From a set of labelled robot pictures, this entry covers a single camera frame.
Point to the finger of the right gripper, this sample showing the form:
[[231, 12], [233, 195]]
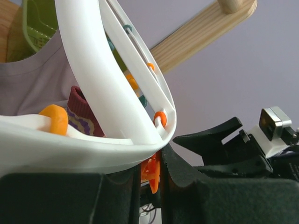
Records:
[[207, 141]]

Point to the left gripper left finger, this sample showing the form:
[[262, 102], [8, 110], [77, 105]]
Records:
[[70, 198]]

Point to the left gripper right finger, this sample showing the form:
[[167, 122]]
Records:
[[190, 197]]

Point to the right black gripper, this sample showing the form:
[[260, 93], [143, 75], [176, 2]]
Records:
[[242, 157]]

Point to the orange clothes peg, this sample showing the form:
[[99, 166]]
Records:
[[58, 119], [150, 171]]

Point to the maroon striped sock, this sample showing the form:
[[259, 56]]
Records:
[[80, 115]]

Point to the white round clip hanger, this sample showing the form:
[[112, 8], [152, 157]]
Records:
[[123, 86]]

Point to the lilac pink garment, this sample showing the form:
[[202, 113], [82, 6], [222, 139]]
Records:
[[30, 85]]

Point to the olive green plastic basin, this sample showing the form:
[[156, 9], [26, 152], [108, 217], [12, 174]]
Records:
[[39, 22]]

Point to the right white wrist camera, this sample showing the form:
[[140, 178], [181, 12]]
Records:
[[274, 133]]

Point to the wooden hanging rack frame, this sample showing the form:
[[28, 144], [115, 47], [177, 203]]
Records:
[[208, 25]]

